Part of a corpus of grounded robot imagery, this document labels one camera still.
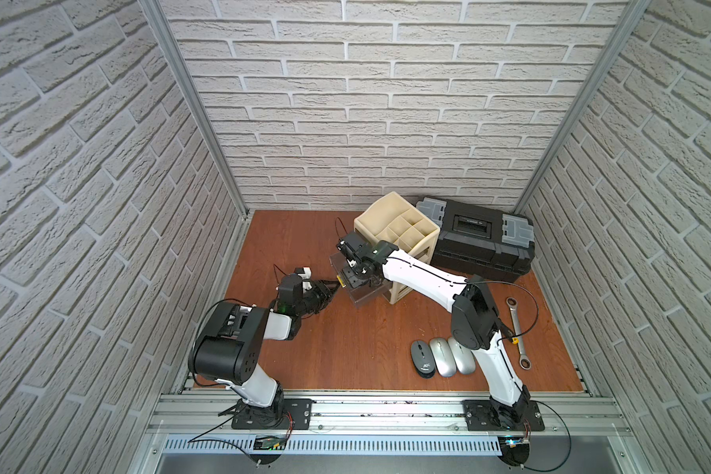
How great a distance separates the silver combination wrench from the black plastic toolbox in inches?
3.1

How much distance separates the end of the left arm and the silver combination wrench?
579mm

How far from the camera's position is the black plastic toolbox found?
896 mm

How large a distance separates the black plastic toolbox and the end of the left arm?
35 cm

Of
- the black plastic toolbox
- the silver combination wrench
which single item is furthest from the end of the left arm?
the silver combination wrench

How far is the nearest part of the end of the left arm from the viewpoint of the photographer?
740 mm

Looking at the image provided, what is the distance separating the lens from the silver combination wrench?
834 mm

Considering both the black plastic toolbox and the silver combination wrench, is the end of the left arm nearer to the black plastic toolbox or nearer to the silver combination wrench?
the black plastic toolbox
